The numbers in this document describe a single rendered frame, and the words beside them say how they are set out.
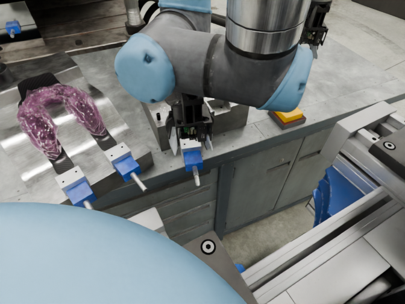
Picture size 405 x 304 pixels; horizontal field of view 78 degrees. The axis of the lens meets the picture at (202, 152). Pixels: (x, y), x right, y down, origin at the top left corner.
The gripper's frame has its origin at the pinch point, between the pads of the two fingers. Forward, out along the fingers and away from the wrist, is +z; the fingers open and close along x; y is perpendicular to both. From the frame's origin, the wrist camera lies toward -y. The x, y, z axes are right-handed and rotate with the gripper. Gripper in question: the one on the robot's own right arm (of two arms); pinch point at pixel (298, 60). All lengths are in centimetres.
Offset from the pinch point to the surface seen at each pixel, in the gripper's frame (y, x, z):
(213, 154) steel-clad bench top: 41, -30, 5
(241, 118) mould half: 31.0, -22.2, 1.1
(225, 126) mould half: 33.1, -26.7, 2.5
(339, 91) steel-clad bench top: 12.0, 12.4, 4.6
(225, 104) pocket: 29.4, -26.8, -2.5
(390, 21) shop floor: -253, 192, 85
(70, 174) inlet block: 55, -60, -4
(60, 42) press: -22, -98, 6
